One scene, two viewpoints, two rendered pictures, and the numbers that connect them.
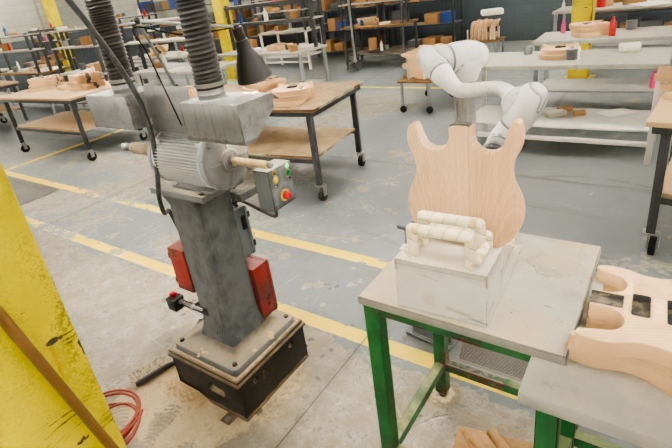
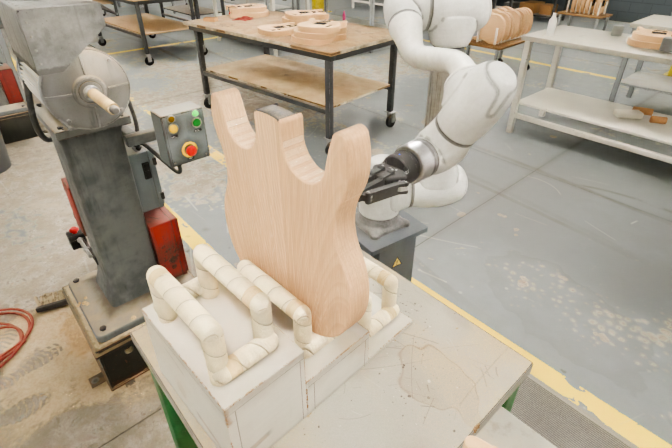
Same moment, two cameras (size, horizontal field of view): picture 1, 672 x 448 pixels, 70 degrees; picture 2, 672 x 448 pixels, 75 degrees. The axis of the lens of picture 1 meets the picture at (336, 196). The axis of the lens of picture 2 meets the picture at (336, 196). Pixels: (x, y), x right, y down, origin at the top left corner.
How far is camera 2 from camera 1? 94 cm
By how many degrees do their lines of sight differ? 12
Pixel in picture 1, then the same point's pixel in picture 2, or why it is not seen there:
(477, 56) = (469, 10)
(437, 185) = (250, 206)
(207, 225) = (79, 166)
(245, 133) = (37, 56)
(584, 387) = not seen: outside the picture
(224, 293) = (104, 248)
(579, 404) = not seen: outside the picture
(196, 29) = not seen: outside the picture
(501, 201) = (323, 269)
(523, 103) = (467, 95)
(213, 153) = (59, 78)
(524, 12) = not seen: outside the picture
